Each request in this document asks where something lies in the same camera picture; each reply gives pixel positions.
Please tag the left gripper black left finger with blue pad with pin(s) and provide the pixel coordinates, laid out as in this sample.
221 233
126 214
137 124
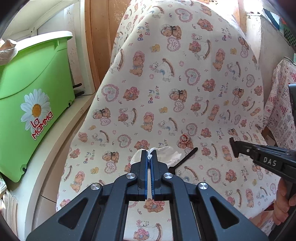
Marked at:
99 212

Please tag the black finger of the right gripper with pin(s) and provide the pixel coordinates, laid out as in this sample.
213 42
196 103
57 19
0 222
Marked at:
244 148

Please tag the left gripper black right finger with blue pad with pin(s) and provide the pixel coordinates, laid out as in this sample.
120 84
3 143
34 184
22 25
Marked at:
198 212

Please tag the black orange wrapper box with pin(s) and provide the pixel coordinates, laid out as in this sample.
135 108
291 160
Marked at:
172 169

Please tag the white tissue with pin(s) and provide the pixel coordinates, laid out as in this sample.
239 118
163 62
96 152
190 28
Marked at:
165 155

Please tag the person's right hand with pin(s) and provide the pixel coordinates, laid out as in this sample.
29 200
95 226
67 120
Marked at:
282 204

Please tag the patchwork print cloth right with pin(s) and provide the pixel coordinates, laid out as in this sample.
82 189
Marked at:
278 116

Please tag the orange curled ribbon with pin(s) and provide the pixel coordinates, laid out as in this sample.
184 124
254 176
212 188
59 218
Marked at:
185 138

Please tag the white cabinet ledge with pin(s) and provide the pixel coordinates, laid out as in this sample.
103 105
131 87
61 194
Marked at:
28 189

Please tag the green La Mamma plastic box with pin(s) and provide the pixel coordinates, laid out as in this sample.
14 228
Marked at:
36 88

